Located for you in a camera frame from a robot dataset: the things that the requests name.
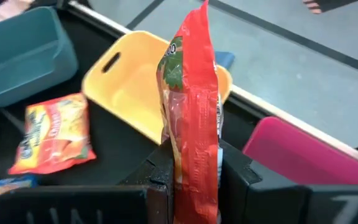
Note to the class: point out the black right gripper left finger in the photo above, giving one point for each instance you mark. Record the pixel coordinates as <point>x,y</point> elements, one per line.
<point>104,205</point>

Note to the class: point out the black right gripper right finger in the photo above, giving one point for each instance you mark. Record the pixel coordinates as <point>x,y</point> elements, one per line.
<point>275,202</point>

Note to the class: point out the orange Maruchan ramen pack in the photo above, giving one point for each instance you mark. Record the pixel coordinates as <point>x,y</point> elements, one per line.
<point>53,133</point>
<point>197,93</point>

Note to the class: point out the pink plastic bin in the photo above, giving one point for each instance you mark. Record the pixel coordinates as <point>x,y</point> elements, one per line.
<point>291,152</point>

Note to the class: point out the black table mat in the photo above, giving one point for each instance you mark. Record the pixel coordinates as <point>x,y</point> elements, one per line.
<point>113,149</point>

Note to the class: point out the yellow plastic bin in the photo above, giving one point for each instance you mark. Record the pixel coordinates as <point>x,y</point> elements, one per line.
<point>126,81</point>

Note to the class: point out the blue fabric pad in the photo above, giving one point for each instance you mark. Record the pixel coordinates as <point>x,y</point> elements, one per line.
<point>225,59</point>

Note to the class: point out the teal plastic bin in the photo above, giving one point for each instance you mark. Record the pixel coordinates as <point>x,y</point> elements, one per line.
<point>20,62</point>

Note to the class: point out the black hazard-striped floor mat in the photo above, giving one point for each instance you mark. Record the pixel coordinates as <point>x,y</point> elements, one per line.
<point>328,3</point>

